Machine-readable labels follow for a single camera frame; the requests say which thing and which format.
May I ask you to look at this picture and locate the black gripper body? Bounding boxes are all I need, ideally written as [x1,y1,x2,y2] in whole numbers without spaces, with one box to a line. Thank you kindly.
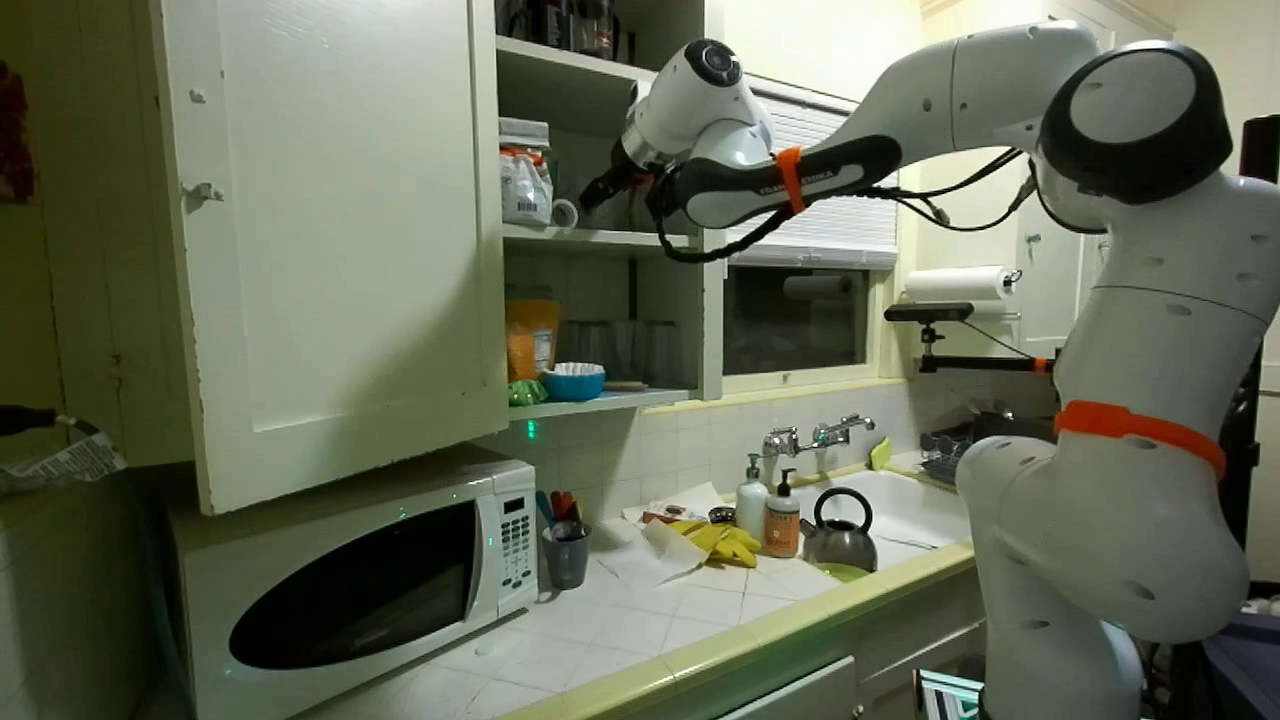
[580,155,661,226]

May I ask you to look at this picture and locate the white cabinet door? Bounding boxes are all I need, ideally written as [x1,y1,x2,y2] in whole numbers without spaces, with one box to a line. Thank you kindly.
[149,0,511,520]

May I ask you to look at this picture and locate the white counter base cabinet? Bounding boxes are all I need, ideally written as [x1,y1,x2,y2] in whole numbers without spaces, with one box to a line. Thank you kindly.
[705,584,993,720]

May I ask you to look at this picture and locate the orange food package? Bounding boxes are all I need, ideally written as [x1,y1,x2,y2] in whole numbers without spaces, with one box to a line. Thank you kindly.
[504,293,567,384]

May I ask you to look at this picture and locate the clear tumblers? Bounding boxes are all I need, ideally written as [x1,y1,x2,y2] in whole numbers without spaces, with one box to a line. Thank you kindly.
[557,317,675,393]

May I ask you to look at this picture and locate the white storage bin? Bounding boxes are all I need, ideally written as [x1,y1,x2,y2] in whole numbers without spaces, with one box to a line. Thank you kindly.
[488,0,731,428]

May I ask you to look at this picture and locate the blue bowl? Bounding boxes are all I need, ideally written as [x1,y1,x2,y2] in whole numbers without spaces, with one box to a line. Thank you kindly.
[540,357,613,403]

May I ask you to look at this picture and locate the dark glass jars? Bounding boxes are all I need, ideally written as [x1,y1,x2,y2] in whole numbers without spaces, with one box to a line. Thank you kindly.
[494,0,633,63]

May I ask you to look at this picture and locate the white window blind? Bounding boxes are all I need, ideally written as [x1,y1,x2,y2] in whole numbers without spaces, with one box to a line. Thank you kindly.
[722,81,902,274]

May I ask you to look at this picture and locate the chrome sink faucet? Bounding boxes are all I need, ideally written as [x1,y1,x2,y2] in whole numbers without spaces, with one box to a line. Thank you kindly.
[756,413,882,491]

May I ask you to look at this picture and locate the white soap dispenser bottle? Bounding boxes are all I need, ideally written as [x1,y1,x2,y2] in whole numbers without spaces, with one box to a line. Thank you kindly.
[735,447,777,546]

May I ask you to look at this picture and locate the grey utensil holder cup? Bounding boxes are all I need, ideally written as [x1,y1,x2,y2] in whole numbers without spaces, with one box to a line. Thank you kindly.
[535,490,595,591]

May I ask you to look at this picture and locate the yellow rubber gloves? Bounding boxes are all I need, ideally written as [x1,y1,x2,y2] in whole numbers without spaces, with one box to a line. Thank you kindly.
[664,515,767,576]

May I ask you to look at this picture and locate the white paper towel roll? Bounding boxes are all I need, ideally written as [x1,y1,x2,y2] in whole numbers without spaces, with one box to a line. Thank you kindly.
[902,263,1022,311]

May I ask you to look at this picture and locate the orange label soap bottle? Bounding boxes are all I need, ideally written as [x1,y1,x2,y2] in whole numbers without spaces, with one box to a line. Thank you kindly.
[760,466,809,560]

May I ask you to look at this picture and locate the dark dish rack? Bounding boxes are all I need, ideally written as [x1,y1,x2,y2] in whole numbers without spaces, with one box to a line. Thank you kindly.
[917,410,1060,490]

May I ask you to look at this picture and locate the white kitchen sink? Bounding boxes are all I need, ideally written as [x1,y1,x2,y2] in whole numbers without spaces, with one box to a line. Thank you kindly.
[811,469,981,552]

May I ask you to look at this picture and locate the white microwave oven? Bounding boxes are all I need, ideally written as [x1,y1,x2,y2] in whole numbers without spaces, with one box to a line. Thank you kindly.
[163,453,543,720]

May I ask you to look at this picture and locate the crumpled aluminium foil tray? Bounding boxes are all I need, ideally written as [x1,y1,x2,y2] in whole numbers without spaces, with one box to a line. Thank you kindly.
[0,403,130,501]

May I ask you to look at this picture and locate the striped dish towel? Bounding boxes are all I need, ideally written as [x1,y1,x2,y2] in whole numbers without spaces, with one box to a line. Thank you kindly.
[917,663,993,720]

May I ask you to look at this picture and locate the black vertical pole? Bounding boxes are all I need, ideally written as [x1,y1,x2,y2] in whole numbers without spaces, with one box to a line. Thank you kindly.
[1236,113,1280,184]

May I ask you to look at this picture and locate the blue bin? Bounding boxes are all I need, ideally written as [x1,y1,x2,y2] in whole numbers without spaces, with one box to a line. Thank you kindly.
[1204,605,1280,720]

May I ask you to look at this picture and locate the orange velcro strap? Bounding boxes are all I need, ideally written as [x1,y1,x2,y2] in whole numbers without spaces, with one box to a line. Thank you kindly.
[1052,396,1230,480]
[770,145,811,222]

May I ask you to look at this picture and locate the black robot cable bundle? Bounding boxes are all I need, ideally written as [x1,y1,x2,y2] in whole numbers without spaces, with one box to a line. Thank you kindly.
[648,140,1073,270]

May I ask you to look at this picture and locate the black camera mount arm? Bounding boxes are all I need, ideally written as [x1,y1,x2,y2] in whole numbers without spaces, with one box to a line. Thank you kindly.
[882,299,1060,379]

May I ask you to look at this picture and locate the grey kettle black handle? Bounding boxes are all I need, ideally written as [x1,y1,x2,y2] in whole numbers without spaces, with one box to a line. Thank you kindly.
[799,486,882,576]

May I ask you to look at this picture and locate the closed white wall cabinet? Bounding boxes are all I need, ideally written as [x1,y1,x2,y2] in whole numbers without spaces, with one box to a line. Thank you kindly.
[1013,198,1110,363]

